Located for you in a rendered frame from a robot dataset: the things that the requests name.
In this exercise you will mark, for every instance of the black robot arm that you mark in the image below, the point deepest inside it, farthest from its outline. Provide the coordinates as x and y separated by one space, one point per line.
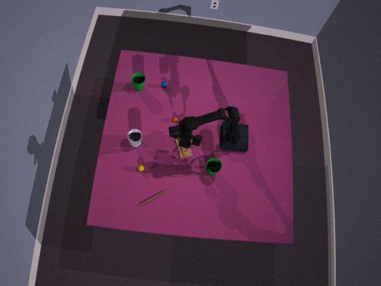
188 124

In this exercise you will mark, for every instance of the white cylindrical cup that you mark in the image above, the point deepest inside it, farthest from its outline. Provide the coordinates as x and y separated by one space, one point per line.
135 137

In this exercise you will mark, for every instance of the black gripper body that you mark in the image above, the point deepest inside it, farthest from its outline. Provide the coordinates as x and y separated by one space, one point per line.
197 139

